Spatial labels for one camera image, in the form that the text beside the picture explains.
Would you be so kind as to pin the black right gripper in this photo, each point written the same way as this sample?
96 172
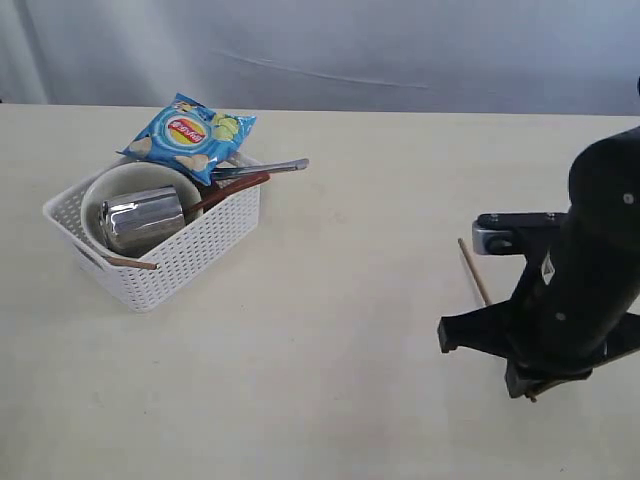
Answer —
574 293

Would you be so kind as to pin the brown wooden chopstick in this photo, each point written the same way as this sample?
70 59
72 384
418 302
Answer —
128 263
624 341

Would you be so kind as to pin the steel fork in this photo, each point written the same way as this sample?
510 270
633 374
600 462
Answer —
239 172

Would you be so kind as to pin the blue potato chips bag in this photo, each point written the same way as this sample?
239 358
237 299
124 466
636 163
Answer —
191 138

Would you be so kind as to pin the white woven plastic basket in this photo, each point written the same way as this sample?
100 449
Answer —
180 258

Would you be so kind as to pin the brown wooden spoon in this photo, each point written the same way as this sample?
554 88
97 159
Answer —
222 193

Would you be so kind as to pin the shiny steel cup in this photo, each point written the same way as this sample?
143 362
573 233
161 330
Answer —
134 223

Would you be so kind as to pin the white ceramic bowl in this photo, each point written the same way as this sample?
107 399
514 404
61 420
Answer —
129 178

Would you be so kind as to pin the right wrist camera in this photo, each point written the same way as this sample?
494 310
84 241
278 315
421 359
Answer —
505 234

